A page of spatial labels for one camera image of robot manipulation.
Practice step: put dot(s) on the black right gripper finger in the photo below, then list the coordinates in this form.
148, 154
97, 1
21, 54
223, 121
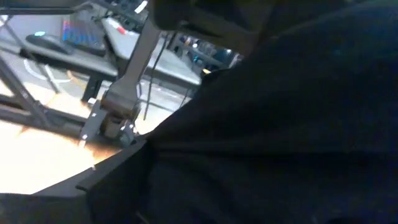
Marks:
102, 174

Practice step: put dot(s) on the black cloth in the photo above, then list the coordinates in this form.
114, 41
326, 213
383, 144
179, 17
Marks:
280, 124

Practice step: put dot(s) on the grey metal leg with caster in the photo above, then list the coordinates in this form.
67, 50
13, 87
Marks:
124, 90

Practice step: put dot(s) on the grey desk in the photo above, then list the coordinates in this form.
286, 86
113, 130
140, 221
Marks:
174, 67
77, 63

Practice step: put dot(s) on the backlit keyboard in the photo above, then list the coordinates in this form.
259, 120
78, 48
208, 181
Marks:
84, 35

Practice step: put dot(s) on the black computer mouse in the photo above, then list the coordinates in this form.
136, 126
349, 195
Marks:
49, 43

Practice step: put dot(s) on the dark metal table frame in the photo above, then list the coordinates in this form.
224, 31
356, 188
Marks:
25, 99

